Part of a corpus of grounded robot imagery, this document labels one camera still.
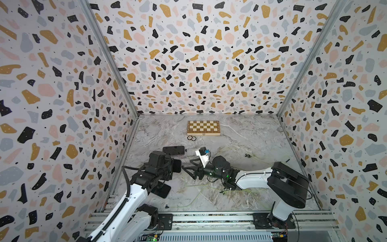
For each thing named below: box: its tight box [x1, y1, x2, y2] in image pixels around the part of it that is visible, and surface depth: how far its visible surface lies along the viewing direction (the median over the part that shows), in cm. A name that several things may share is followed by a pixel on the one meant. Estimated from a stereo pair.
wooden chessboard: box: [186, 120, 221, 137], surface depth 112 cm
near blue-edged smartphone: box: [151, 183, 172, 199], surface depth 85 cm
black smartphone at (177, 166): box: [172, 159, 182, 173], surface depth 81 cm
